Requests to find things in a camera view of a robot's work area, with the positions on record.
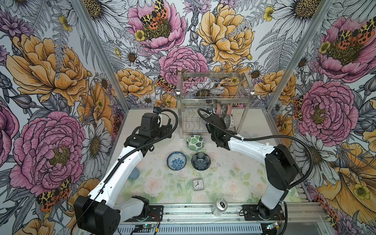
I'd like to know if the silver drink can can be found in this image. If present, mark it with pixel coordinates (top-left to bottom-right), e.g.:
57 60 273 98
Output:
211 198 228 216

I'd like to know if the white vented cable duct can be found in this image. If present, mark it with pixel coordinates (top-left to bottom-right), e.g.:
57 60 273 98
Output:
114 221 262 235

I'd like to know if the dark navy wave bowl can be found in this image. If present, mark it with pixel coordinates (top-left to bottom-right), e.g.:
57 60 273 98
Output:
191 152 211 171

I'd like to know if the green leaf print bowl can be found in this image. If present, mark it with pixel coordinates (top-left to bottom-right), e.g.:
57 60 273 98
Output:
186 135 205 151

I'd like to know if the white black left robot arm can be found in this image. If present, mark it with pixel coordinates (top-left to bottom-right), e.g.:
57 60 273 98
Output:
73 107 179 235

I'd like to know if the small square alarm clock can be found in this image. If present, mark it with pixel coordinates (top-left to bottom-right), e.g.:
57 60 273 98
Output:
193 178 204 191

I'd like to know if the green circuit board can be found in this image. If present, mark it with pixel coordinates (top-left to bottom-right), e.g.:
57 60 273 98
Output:
132 224 159 234

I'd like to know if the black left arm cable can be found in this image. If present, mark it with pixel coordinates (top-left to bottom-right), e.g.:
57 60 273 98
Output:
69 108 179 235

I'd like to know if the purple striped bowl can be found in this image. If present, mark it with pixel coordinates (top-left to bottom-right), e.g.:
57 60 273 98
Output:
199 117 207 130

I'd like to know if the black white floral bowl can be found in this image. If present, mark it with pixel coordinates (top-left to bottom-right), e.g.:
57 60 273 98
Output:
226 104 233 116

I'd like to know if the black corrugated right cable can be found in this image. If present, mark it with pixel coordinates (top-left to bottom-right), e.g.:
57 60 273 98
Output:
197 108 315 235

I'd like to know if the blue floral bowl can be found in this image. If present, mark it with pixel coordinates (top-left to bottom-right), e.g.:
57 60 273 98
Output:
166 152 187 171

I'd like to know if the aluminium front rail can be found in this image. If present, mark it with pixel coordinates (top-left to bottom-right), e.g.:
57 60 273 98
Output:
77 202 328 225

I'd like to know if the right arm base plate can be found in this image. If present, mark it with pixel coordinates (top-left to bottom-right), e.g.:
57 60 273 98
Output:
242 204 285 221

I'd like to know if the black white patterned bowl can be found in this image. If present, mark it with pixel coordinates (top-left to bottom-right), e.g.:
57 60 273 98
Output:
223 115 236 131

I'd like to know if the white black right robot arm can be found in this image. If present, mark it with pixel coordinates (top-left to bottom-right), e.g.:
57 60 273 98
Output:
199 114 299 220

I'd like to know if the stainless steel dish rack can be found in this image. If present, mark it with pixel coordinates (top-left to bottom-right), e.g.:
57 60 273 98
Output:
176 71 255 139

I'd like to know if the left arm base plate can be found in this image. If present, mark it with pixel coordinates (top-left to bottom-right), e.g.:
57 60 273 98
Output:
125 205 164 222

